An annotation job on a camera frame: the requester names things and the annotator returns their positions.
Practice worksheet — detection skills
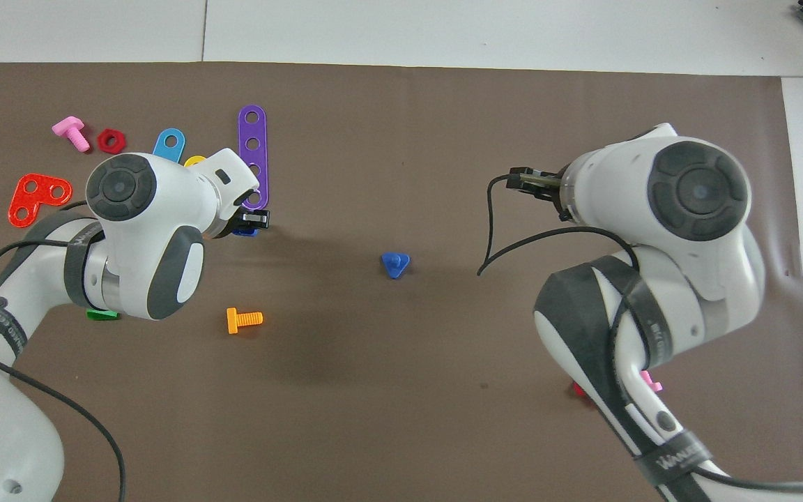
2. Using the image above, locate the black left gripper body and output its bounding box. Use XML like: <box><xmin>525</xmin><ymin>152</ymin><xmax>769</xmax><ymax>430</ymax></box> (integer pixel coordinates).
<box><xmin>233</xmin><ymin>209</ymin><xmax>270</xmax><ymax>233</ymax></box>

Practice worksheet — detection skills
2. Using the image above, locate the purple four-hole strip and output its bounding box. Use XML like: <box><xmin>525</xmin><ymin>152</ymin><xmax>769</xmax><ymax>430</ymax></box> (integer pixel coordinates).
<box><xmin>238</xmin><ymin>105</ymin><xmax>269</xmax><ymax>212</ymax></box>

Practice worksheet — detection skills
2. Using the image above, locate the orange-red angled plate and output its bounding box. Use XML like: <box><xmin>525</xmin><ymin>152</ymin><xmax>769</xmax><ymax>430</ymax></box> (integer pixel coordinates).
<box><xmin>9</xmin><ymin>173</ymin><xmax>73</xmax><ymax>229</ymax></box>

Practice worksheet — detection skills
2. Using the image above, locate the red hexagonal nut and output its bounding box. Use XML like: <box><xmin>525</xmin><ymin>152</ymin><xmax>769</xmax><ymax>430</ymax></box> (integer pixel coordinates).
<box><xmin>97</xmin><ymin>128</ymin><xmax>128</xmax><ymax>155</ymax></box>

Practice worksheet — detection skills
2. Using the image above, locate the brown table mat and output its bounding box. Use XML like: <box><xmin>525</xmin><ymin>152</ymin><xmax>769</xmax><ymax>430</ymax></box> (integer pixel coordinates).
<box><xmin>0</xmin><ymin>61</ymin><xmax>803</xmax><ymax>502</ymax></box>

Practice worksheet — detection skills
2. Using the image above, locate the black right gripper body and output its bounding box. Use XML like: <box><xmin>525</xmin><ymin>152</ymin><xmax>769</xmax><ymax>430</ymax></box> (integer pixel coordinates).
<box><xmin>506</xmin><ymin>167</ymin><xmax>574</xmax><ymax>222</ymax></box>

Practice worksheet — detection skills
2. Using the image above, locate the blue two-hole strip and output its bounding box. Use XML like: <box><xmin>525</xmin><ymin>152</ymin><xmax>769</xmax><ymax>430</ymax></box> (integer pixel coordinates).
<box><xmin>153</xmin><ymin>128</ymin><xmax>187</xmax><ymax>163</ymax></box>

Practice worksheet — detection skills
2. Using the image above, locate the blue triangle-head screw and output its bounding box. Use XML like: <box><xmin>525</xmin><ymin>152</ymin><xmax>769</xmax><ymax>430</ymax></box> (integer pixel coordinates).
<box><xmin>381</xmin><ymin>252</ymin><xmax>411</xmax><ymax>280</ymax></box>

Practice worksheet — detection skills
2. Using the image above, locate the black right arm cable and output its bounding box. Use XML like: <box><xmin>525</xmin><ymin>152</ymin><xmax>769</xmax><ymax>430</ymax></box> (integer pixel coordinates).
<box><xmin>477</xmin><ymin>174</ymin><xmax>803</xmax><ymax>497</ymax></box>

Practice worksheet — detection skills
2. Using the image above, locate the orange plastic screw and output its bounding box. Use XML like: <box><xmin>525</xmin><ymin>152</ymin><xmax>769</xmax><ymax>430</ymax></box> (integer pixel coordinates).
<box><xmin>226</xmin><ymin>307</ymin><xmax>264</xmax><ymax>335</ymax></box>

